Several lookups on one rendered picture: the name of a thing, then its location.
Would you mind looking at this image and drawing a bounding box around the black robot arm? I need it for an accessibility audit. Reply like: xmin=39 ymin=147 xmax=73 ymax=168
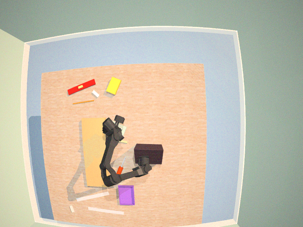
xmin=99 ymin=118 xmax=152 ymax=187

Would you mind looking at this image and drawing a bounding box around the orange-handled awl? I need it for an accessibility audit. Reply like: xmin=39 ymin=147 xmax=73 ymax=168
xmin=116 ymin=166 xmax=123 ymax=174

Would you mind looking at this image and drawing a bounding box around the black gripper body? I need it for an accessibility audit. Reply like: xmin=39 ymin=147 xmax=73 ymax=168
xmin=114 ymin=115 xmax=125 ymax=130

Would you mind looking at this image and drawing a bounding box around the purple rectangular tray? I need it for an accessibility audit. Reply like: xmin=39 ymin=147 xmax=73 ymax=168
xmin=118 ymin=185 xmax=135 ymax=205

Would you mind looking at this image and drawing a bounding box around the light orange floor panel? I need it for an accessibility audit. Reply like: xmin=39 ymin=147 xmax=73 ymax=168
xmin=82 ymin=118 xmax=107 ymax=187

